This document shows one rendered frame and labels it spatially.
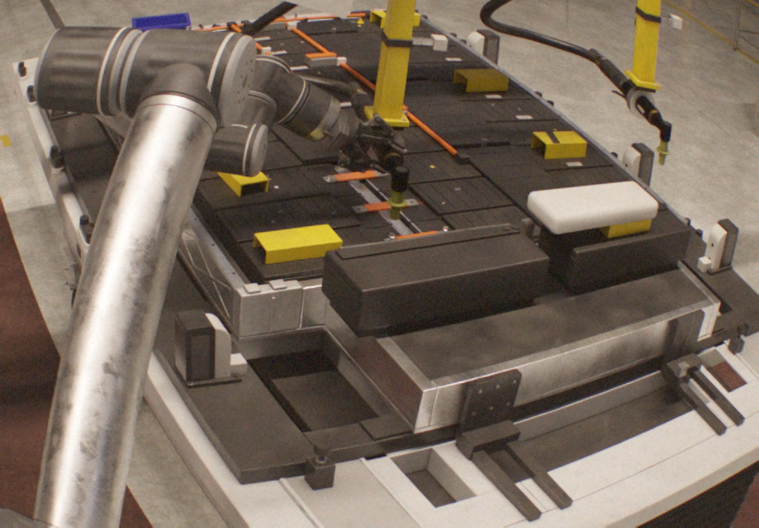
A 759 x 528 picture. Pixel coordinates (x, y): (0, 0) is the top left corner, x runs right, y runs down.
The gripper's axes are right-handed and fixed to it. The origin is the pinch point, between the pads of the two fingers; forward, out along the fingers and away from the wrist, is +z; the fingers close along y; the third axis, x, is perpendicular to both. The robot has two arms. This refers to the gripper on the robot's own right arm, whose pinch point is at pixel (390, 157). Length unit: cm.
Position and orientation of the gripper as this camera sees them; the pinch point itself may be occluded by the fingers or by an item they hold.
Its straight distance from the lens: 273.3
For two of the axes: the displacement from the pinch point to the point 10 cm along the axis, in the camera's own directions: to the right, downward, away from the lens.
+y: -5.9, 7.5, 3.0
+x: 2.0, 5.0, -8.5
